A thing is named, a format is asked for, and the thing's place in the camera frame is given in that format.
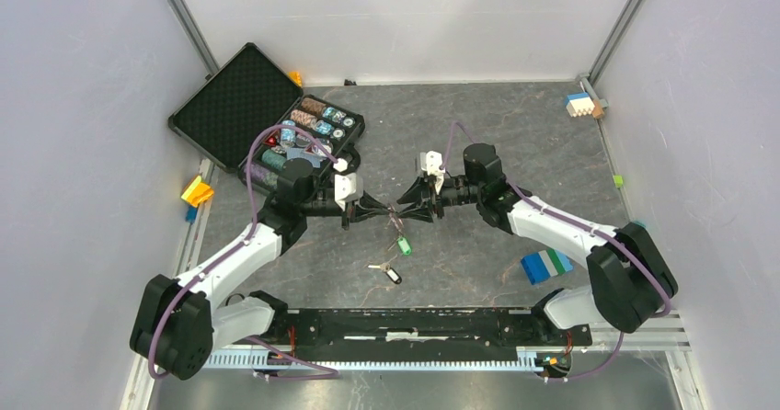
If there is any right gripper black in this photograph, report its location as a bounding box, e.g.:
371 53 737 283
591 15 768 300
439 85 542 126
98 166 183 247
397 175 484 224

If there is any keyring with bunch of keys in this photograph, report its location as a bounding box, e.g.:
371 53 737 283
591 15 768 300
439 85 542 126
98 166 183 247
387 205 404 236

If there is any key with green tag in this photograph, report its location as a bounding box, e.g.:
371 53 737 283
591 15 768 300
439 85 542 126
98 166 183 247
394 233 412 256

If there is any key with black tag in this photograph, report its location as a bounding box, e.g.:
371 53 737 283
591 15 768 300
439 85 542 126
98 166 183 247
366 263 403 285

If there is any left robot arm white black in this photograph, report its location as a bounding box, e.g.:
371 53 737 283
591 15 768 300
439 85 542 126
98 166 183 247
130 159 390 380

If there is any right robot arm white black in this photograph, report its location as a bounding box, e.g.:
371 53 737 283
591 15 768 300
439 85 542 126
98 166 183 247
397 143 678 344

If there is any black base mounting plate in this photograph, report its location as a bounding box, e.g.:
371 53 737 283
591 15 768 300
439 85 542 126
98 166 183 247
260 307 593 362

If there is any black poker chip case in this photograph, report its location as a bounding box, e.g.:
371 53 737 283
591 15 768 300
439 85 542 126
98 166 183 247
167 42 366 194

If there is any orange block behind case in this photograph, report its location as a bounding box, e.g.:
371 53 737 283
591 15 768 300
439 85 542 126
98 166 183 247
288 71 303 87

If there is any yellow orange toy block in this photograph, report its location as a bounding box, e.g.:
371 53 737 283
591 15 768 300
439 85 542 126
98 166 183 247
180 175 214 208

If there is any white blue toy brick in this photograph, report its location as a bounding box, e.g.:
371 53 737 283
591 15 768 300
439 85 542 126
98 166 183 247
566 92 596 117

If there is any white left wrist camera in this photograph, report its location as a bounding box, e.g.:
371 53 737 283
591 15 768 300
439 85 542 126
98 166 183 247
333 158 364 211

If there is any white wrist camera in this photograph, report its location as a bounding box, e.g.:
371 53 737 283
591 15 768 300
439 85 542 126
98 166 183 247
333 158 364 211
418 151 445 194

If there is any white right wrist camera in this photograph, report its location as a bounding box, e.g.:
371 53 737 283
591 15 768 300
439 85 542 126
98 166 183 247
418 151 445 194

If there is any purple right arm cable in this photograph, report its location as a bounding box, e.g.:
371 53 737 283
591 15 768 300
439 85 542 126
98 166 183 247
442 120 673 384

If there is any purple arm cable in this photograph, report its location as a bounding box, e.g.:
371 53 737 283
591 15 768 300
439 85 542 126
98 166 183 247
442 120 673 384
147 123 346 382

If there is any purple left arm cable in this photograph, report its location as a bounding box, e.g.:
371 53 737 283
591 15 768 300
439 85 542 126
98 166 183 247
147 123 346 382

